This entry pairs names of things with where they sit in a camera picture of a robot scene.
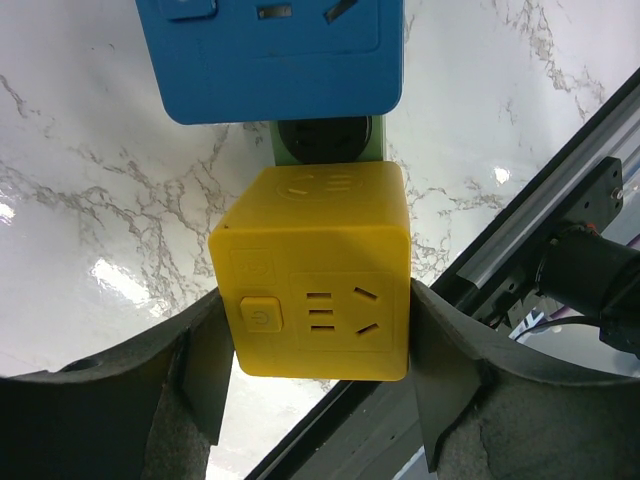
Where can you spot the green power strip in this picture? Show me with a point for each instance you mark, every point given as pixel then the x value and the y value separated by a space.
pixel 328 140

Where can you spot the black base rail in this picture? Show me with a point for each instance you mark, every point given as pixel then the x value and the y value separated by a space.
pixel 367 430

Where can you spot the blue cube socket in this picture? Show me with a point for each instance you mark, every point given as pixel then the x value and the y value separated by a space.
pixel 244 61

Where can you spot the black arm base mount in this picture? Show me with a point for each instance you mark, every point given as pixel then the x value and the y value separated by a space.
pixel 568 260

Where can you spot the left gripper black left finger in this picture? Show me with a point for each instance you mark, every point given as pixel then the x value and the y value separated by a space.
pixel 150 407

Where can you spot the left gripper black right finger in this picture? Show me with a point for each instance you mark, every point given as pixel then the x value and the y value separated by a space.
pixel 491 408

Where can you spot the yellow cube socket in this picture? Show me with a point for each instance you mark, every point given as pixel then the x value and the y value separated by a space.
pixel 313 264

